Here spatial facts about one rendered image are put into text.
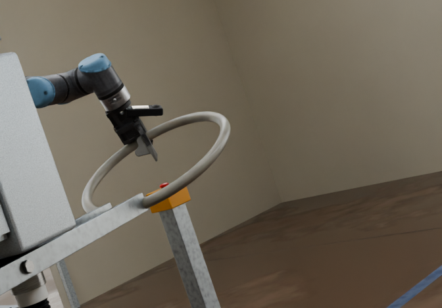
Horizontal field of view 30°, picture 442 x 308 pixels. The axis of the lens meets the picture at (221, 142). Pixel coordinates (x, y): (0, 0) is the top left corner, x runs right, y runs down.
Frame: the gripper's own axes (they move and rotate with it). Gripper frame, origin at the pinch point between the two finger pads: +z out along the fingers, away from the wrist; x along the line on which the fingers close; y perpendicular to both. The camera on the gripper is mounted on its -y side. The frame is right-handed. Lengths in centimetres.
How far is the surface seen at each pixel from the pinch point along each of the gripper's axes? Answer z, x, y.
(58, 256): -20, 78, 24
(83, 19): 58, -573, 41
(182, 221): 48, -46, 9
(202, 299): 76, -33, 18
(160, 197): -6.6, 47.5, 1.4
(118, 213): -12, 55, 12
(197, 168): -7.1, 44.7, -10.8
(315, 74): 231, -572, -140
